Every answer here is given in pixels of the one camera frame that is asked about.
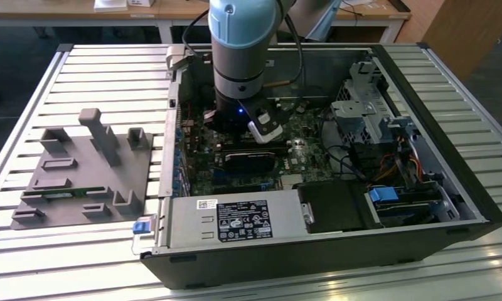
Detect white paper sheet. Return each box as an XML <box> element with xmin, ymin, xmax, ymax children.
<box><xmin>342</xmin><ymin>0</ymin><xmax>388</xmax><ymax>7</ymax></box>

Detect metal drive cage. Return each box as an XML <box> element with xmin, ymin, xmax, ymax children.
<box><xmin>328</xmin><ymin>61</ymin><xmax>422</xmax><ymax>145</ymax></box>

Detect green motherboard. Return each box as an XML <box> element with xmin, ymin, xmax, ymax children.
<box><xmin>176</xmin><ymin>95</ymin><xmax>339</xmax><ymax>197</ymax></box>

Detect orange yellow power wires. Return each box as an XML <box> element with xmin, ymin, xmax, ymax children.
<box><xmin>374</xmin><ymin>134</ymin><xmax>426</xmax><ymax>183</ymax></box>

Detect wooden cabinet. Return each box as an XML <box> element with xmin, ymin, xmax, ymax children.
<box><xmin>395</xmin><ymin>0</ymin><xmax>502</xmax><ymax>83</ymax></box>

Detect blue disk carrier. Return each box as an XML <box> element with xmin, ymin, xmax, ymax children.
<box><xmin>368</xmin><ymin>186</ymin><xmax>399</xmax><ymax>204</ymax></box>

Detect grey parts rack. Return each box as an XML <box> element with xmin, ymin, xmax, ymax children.
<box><xmin>8</xmin><ymin>108</ymin><xmax>156</xmax><ymax>232</ymax></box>

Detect silver power supply unit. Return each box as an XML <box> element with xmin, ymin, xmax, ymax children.
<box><xmin>167</xmin><ymin>194</ymin><xmax>310</xmax><ymax>249</ymax></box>

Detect white cardboard box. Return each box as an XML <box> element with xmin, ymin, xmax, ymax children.
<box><xmin>93</xmin><ymin>0</ymin><xmax>129</xmax><ymax>13</ymax></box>

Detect black data wire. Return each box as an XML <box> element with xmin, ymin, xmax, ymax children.
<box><xmin>324</xmin><ymin>144</ymin><xmax>371</xmax><ymax>184</ymax></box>

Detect black graphics card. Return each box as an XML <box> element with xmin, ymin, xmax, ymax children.
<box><xmin>221</xmin><ymin>149</ymin><xmax>277</xmax><ymax>176</ymax></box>

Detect silver chipset heat sink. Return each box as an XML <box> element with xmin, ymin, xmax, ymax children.
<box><xmin>279</xmin><ymin>174</ymin><xmax>303</xmax><ymax>189</ymax></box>

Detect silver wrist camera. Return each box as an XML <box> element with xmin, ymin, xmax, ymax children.
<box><xmin>245</xmin><ymin>99</ymin><xmax>292</xmax><ymax>145</ymax></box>

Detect black plastic shroud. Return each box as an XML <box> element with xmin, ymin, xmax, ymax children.
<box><xmin>295</xmin><ymin>180</ymin><xmax>382</xmax><ymax>235</ymax></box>

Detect wooden desk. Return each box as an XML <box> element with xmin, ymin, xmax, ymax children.
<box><xmin>0</xmin><ymin>0</ymin><xmax>411</xmax><ymax>44</ymax></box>

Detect pale blue teach pendant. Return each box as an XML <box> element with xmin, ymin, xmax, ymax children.
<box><xmin>307</xmin><ymin>0</ymin><xmax>344</xmax><ymax>41</ymax></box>

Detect black PC case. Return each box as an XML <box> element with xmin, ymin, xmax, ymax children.
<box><xmin>140</xmin><ymin>43</ymin><xmax>502</xmax><ymax>291</ymax></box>

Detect black ribbed plastic housing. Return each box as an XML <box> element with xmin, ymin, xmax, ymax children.
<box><xmin>347</xmin><ymin>141</ymin><xmax>382</xmax><ymax>182</ymax></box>

